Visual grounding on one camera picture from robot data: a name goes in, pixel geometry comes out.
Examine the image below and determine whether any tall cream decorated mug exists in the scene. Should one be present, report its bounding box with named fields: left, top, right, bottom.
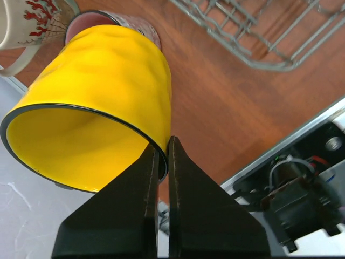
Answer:
left=1, top=0, right=80, bottom=77

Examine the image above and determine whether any grey wire dish rack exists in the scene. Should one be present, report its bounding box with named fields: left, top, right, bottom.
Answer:
left=173, top=1, right=344, bottom=72

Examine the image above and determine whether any pink patterned mug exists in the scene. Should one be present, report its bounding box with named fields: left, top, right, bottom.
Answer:
left=64, top=10, right=161, bottom=49

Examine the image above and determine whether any yellow mug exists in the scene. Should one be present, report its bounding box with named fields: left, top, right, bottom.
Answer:
left=1, top=25, right=172, bottom=193

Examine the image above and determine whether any aluminium frame rail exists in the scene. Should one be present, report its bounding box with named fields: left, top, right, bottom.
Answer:
left=222, top=100, right=344, bottom=257

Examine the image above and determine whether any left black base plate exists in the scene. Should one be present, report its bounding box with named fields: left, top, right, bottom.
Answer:
left=232, top=122, right=344, bottom=252

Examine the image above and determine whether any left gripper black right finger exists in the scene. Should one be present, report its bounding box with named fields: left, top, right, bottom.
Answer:
left=169, top=137, right=271, bottom=258

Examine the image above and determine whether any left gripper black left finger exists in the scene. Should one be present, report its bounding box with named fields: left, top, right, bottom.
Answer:
left=51, top=145, right=159, bottom=258

